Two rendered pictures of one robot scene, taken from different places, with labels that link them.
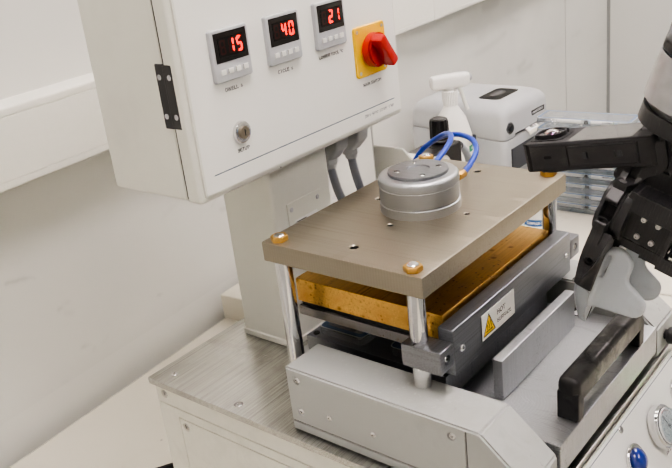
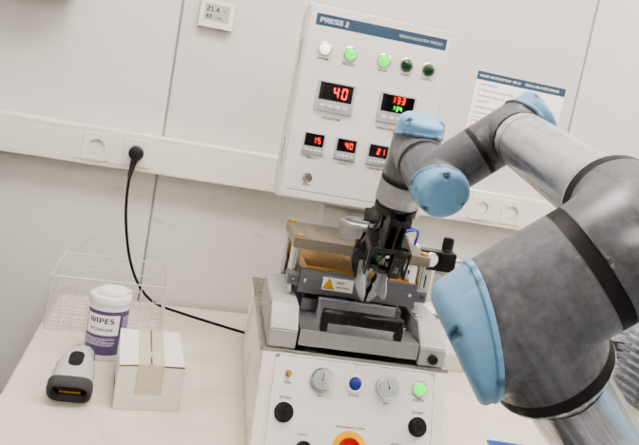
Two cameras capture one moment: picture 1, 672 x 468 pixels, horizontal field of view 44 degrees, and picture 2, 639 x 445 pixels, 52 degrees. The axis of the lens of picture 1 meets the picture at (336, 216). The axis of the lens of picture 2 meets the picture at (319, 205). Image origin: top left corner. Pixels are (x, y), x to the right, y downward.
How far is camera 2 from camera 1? 0.92 m
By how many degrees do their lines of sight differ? 41
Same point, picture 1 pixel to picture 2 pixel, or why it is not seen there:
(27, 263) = (268, 231)
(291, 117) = (338, 184)
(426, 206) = (345, 232)
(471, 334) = (314, 280)
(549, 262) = (392, 289)
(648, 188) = (377, 232)
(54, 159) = not seen: hidden behind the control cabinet
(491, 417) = (285, 302)
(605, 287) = (360, 280)
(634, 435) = (364, 376)
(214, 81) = (300, 150)
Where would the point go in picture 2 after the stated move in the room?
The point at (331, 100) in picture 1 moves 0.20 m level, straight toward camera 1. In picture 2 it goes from (366, 189) to (306, 185)
